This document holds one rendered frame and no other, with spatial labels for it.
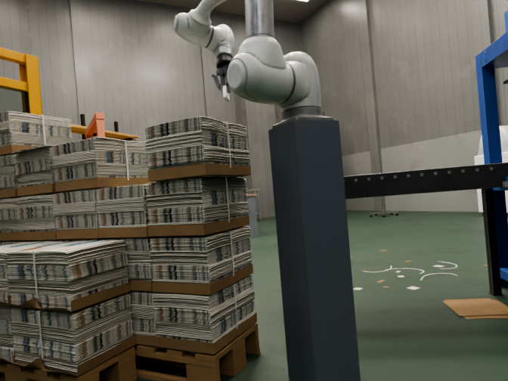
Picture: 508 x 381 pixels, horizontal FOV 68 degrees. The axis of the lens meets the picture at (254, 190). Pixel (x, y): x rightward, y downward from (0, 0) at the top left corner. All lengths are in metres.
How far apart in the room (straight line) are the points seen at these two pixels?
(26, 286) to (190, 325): 0.67
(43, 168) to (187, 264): 0.94
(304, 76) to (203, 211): 0.63
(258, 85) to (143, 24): 10.60
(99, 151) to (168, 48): 9.97
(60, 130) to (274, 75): 1.55
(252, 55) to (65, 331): 1.19
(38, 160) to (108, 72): 9.12
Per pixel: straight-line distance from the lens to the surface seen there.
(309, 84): 1.47
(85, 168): 1.91
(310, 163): 1.39
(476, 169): 2.18
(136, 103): 11.07
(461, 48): 9.18
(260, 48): 1.36
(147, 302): 1.74
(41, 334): 1.76
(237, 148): 1.69
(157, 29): 11.88
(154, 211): 1.63
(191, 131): 1.50
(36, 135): 2.45
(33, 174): 2.22
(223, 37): 1.86
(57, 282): 1.62
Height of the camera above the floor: 0.76
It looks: level
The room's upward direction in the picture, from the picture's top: 5 degrees counter-clockwise
